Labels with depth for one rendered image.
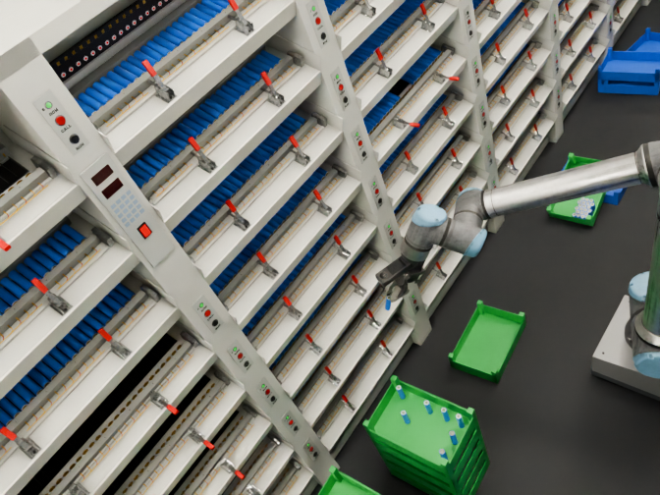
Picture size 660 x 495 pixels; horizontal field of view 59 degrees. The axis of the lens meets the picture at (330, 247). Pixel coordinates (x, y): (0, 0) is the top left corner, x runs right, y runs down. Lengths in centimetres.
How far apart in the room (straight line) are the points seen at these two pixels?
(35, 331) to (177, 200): 40
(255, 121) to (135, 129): 35
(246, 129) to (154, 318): 52
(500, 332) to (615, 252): 62
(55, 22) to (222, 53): 39
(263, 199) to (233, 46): 41
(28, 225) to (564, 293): 207
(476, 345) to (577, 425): 49
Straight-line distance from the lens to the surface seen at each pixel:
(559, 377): 240
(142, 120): 131
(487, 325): 254
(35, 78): 118
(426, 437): 197
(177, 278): 143
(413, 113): 206
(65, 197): 123
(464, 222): 174
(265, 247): 169
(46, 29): 119
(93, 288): 132
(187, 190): 140
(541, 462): 226
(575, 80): 352
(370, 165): 187
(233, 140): 148
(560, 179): 174
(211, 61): 140
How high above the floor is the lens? 208
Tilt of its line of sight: 43 degrees down
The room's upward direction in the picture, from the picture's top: 25 degrees counter-clockwise
